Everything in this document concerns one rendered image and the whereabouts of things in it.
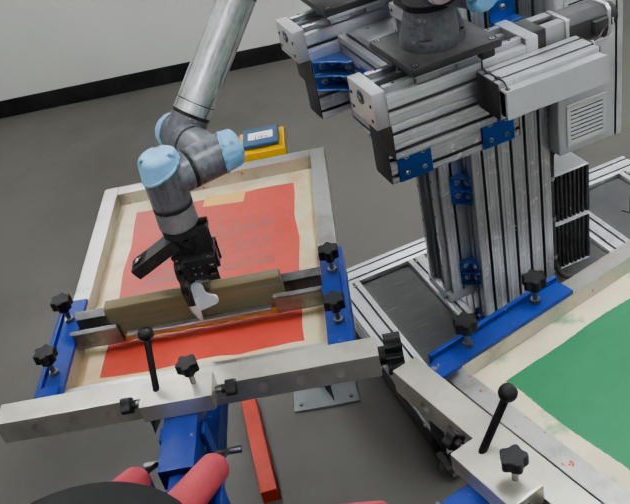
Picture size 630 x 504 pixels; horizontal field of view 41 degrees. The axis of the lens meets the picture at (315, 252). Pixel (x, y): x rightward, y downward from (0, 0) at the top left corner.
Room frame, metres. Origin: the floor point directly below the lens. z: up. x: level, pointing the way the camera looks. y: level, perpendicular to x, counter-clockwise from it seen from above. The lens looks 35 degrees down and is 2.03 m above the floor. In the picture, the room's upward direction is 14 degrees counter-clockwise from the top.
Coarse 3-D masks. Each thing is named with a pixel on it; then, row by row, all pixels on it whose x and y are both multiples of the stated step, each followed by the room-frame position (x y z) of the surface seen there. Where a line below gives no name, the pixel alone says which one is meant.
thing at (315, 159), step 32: (256, 160) 1.95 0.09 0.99; (288, 160) 1.92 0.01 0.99; (320, 160) 1.88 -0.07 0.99; (128, 192) 1.95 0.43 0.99; (320, 192) 1.72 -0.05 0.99; (96, 224) 1.83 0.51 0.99; (320, 224) 1.59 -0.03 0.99; (96, 256) 1.68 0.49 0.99; (96, 288) 1.58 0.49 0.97; (96, 384) 1.23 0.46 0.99
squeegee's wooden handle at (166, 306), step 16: (256, 272) 1.37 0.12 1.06; (272, 272) 1.36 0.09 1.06; (176, 288) 1.38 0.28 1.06; (208, 288) 1.36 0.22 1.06; (224, 288) 1.35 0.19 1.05; (240, 288) 1.35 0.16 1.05; (256, 288) 1.35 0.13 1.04; (272, 288) 1.34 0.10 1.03; (112, 304) 1.38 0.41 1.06; (128, 304) 1.37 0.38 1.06; (144, 304) 1.36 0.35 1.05; (160, 304) 1.36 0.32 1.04; (176, 304) 1.36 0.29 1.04; (224, 304) 1.35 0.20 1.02; (240, 304) 1.35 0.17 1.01; (256, 304) 1.35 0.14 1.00; (272, 304) 1.34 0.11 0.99; (112, 320) 1.37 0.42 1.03; (128, 320) 1.37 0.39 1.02; (144, 320) 1.36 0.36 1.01; (160, 320) 1.36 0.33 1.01; (176, 320) 1.36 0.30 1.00
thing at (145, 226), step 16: (208, 208) 1.83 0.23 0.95; (144, 224) 1.83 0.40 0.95; (144, 240) 1.76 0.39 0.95; (128, 256) 1.70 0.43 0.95; (128, 272) 1.64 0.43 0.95; (128, 288) 1.57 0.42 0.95; (144, 288) 1.56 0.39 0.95; (160, 288) 1.54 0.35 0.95; (160, 336) 1.38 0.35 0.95; (176, 336) 1.36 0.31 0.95; (192, 336) 1.35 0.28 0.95; (112, 352) 1.36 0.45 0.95; (128, 352) 1.35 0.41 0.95; (144, 352) 1.34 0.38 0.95; (160, 352) 1.33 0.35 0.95; (176, 352) 1.31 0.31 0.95; (192, 352) 1.30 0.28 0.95; (112, 368) 1.31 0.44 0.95; (128, 368) 1.30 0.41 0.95; (144, 368) 1.29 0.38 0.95; (160, 368) 1.28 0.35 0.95
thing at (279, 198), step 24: (264, 192) 1.85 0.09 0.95; (288, 192) 1.82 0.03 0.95; (216, 216) 1.79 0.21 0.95; (240, 216) 1.76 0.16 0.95; (288, 216) 1.71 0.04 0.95; (288, 240) 1.61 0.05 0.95; (264, 264) 1.54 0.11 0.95; (288, 264) 1.52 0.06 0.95; (288, 312) 1.36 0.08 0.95; (216, 336) 1.33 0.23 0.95; (240, 336) 1.32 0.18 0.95; (264, 336) 1.30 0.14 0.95; (288, 336) 1.28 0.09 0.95
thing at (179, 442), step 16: (176, 416) 1.05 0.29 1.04; (192, 416) 1.04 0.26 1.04; (176, 432) 1.01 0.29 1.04; (192, 432) 1.00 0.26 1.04; (160, 448) 0.98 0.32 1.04; (176, 448) 0.97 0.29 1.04; (192, 448) 0.97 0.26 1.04; (160, 464) 0.95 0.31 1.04; (176, 464) 0.94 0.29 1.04; (192, 464) 0.93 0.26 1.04
